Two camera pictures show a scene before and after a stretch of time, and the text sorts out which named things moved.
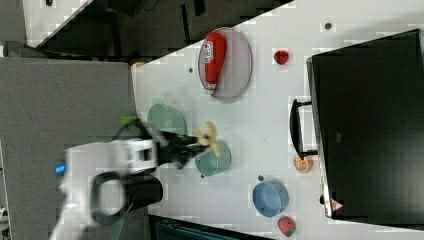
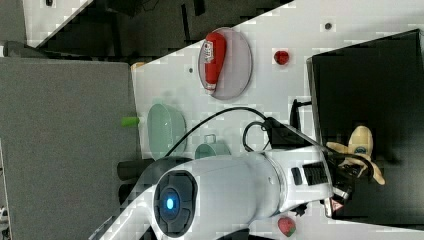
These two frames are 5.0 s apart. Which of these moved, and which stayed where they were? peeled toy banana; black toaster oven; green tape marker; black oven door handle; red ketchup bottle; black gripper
Moved: peeled toy banana; black gripper
Stayed: black oven door handle; red ketchup bottle; green tape marker; black toaster oven
